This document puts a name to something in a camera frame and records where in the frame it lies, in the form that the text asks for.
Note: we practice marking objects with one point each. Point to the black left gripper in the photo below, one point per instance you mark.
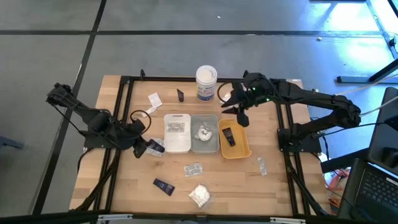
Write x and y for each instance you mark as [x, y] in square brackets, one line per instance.
[132, 133]

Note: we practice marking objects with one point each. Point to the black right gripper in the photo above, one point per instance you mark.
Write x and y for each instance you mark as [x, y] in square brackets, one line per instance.
[255, 90]

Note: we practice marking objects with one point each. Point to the clear bag of cotton pads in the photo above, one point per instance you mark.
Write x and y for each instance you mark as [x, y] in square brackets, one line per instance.
[200, 195]
[226, 99]

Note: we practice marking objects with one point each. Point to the dark blue toiletry tube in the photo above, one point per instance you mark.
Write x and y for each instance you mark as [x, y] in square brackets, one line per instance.
[229, 136]
[163, 186]

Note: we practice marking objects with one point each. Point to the small white packet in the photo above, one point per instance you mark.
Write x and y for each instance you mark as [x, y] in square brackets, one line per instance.
[150, 111]

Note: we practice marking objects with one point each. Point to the vanity pack labelled bag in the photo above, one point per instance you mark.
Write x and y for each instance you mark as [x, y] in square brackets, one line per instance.
[203, 132]

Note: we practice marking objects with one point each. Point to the white wipe packet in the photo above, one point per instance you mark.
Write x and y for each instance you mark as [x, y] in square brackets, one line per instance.
[155, 99]

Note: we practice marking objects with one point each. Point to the small black cream tube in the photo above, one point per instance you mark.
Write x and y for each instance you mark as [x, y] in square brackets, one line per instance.
[180, 95]

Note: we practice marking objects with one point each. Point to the narrow bandage strip pack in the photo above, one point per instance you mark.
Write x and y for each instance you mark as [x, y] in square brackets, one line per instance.
[262, 165]

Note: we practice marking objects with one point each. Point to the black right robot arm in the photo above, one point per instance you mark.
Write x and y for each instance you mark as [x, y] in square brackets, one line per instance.
[311, 99]

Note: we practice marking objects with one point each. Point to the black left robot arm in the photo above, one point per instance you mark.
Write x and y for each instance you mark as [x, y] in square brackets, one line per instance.
[93, 119]

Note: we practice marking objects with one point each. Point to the white plastic bin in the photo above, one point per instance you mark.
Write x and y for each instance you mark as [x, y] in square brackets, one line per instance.
[177, 143]

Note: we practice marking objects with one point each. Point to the disinfecting wipes canister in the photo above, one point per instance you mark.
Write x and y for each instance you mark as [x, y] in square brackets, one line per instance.
[206, 81]

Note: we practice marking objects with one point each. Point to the yellow plastic bin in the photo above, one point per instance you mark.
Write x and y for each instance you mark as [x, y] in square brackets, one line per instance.
[242, 143]

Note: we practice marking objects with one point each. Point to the grey plastic bin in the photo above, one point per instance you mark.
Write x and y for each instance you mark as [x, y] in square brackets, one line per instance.
[205, 147]

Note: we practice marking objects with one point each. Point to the black desk foot bar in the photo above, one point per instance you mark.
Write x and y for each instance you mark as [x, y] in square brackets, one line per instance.
[354, 79]

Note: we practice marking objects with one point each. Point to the orange item on floor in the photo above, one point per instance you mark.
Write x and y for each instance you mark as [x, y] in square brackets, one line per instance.
[334, 186]

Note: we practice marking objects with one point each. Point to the blue grey floor object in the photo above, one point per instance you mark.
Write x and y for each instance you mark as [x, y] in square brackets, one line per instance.
[9, 143]

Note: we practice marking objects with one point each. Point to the black monitor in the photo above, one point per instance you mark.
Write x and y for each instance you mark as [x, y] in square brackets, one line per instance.
[385, 140]

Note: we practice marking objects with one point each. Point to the black laptop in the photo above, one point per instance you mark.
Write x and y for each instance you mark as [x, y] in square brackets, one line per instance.
[376, 189]

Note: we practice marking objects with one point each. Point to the black slanted desk leg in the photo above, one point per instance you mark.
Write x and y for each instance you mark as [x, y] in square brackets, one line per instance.
[377, 21]

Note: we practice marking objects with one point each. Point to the black camera rig bar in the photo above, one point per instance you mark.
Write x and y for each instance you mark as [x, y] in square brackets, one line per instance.
[46, 217]

